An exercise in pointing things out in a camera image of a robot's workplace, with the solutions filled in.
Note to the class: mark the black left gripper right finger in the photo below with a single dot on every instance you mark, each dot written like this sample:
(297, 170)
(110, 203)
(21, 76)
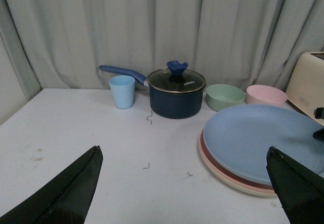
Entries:
(299, 189)

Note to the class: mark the grey curtain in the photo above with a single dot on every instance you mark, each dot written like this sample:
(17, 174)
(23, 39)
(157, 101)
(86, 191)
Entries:
(61, 43)

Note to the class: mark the glass pot lid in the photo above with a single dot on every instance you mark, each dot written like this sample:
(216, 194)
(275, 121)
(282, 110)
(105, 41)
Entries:
(177, 78)

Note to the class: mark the light blue cup left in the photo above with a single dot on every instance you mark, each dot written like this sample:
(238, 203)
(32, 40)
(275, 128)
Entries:
(123, 91)

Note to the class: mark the pink bowl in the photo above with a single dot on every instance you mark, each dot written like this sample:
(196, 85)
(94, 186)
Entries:
(262, 94)

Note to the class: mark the green bowl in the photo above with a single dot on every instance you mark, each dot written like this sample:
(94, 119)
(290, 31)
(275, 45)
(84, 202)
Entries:
(222, 96)

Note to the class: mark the dark blue saucepan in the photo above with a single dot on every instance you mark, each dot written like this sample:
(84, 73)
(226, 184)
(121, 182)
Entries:
(167, 105)

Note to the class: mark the blue plate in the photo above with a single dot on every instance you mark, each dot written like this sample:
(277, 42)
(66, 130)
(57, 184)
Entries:
(239, 137)

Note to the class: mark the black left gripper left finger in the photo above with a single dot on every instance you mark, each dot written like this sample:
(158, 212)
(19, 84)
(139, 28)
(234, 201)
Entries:
(64, 199)

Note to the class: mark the beige plate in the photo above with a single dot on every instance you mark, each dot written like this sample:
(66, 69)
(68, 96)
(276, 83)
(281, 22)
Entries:
(234, 183)

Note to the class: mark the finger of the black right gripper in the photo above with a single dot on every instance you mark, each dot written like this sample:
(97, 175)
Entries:
(319, 134)
(319, 113)

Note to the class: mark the pink plate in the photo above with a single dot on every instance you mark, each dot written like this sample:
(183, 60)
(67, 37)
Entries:
(216, 164)

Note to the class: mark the cream toaster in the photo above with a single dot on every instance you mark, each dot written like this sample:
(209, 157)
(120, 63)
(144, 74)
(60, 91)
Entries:
(305, 87)

